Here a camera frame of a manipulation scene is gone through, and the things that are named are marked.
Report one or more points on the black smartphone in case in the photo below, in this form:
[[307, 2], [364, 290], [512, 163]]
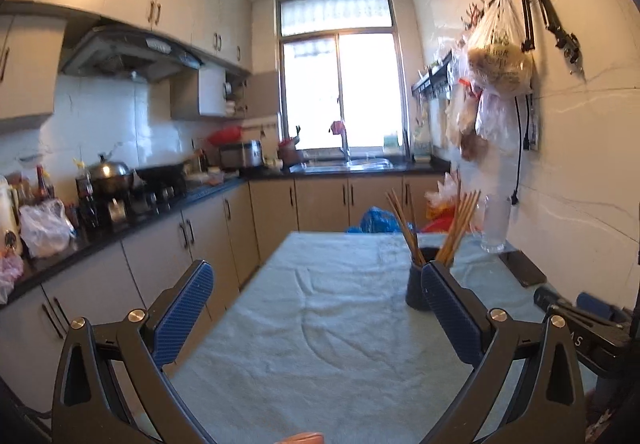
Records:
[[522, 268]]

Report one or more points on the sink faucet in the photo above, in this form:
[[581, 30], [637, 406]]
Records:
[[344, 140]]

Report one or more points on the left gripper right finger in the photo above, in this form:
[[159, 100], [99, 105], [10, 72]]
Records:
[[548, 402]]

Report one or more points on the dark grey utensil cup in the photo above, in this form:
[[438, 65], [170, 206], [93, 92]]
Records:
[[417, 296]]

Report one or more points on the kitchen window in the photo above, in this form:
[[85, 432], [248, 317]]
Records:
[[340, 61]]

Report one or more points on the wooden chopstick one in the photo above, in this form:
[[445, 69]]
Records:
[[399, 216]]

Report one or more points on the white plastic bag on counter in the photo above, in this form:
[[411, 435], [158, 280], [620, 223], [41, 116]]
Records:
[[45, 228]]

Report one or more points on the blue plastic bag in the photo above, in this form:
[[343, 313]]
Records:
[[376, 221]]

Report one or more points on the wooden chopstick five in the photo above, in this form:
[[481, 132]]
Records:
[[462, 231]]

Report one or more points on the dark red pot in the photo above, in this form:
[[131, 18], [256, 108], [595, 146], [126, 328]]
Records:
[[288, 154]]

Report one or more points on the wooden chopstick six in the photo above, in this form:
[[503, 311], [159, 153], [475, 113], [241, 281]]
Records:
[[416, 248]]

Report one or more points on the black wall hook rack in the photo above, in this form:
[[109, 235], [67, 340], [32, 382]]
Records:
[[565, 41]]

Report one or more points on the silver rice cooker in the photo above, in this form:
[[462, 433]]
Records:
[[241, 155]]

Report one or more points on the steel pot with lid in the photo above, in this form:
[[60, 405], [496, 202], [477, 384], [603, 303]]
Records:
[[110, 176]]

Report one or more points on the range hood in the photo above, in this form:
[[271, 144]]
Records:
[[118, 51]]

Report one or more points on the wooden chopstick four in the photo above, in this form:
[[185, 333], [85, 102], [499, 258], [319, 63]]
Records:
[[452, 229]]

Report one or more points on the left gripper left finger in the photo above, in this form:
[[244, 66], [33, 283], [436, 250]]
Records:
[[110, 386]]

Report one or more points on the bag of bread hanging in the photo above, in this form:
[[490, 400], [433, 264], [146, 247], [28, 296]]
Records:
[[496, 59]]

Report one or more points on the wooden chopstick three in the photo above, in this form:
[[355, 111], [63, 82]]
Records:
[[457, 229]]

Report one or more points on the red basin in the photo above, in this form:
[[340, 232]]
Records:
[[224, 136]]

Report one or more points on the wooden chopstick two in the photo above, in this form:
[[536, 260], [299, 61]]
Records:
[[410, 239]]

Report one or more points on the light blue table cloth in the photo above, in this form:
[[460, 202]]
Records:
[[322, 340]]

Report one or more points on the white plastic bag hanging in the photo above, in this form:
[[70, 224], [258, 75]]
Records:
[[496, 122]]

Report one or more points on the clear glass mug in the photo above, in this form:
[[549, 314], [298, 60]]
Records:
[[496, 221]]

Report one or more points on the wooden chopstick seven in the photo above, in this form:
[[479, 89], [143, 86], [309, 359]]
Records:
[[456, 224]]

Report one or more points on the black wok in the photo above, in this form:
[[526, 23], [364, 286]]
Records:
[[166, 175]]

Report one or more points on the red bucket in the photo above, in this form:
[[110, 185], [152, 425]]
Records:
[[440, 224]]

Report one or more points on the lower kitchen cabinets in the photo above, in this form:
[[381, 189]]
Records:
[[123, 276]]

